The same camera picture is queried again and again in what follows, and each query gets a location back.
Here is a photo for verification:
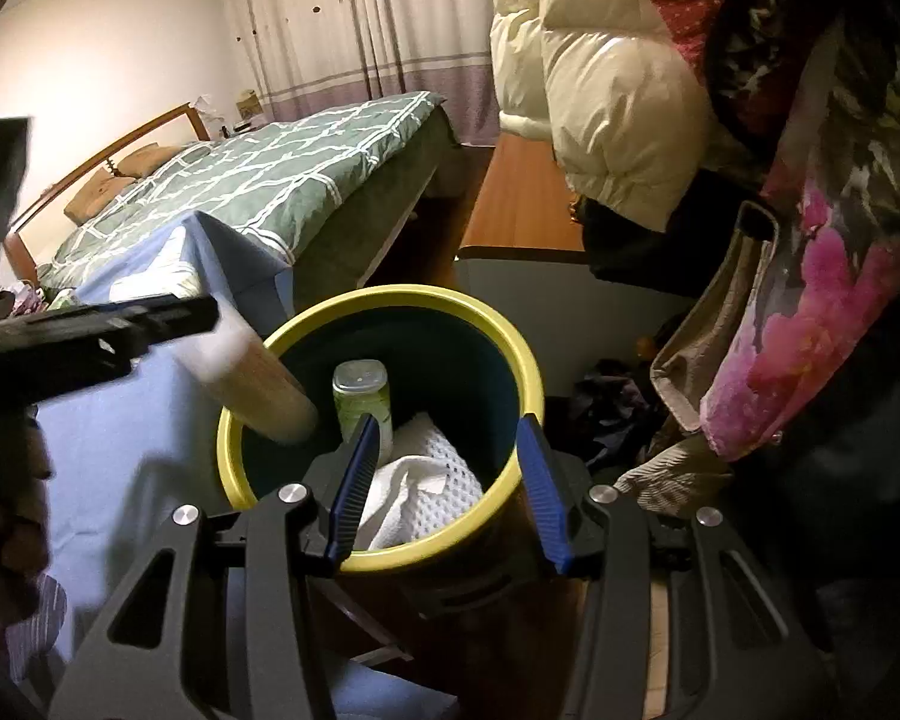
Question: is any yellow-rimmed blue bin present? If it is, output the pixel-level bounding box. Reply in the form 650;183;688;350
216;283;548;601

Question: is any person's left hand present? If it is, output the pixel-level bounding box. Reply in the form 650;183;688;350
0;465;55;620

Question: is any white tissue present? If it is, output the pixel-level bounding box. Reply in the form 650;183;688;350
356;454;458;550

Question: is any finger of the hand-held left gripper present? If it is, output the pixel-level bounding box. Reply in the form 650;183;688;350
0;295;220;403

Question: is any bed with green plaid quilt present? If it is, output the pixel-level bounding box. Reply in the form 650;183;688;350
37;90;462;297

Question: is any white printed paper cup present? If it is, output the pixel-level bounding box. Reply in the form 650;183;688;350
184;315;320;443

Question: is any wooden bed headboard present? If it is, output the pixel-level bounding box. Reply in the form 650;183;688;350
4;101;212;286

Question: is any dark clothes heap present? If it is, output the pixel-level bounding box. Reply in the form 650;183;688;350
570;360;670;466

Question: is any beige bag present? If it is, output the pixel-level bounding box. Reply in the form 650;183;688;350
649;201;785;436

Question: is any cream puffer jacket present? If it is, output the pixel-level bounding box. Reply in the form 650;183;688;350
487;0;721;233

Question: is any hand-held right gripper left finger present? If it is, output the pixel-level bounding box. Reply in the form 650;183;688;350
49;414;383;720

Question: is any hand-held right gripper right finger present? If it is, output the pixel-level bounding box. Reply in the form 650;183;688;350
516;414;833;720

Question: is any beige ribbed garment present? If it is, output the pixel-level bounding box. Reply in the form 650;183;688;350
615;435;737;520

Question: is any wooden-topped white cabinet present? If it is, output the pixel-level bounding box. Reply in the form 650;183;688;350
454;131;691;391

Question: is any brown pillow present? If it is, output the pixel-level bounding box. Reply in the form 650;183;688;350
64;169;133;224
116;142;185;179

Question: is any small green plastic bottle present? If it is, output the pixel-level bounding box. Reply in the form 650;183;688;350
332;360;395;458

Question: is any pale striped curtain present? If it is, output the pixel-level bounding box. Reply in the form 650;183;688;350
217;0;503;147

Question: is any pink floral scarf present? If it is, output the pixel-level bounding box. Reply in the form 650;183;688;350
701;0;900;462

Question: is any white foam mesh sleeve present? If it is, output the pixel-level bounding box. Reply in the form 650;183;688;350
388;412;485;541

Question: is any black garment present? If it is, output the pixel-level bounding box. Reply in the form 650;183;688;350
581;193;721;295

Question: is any blue star tablecloth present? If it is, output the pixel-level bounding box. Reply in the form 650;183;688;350
4;210;458;720

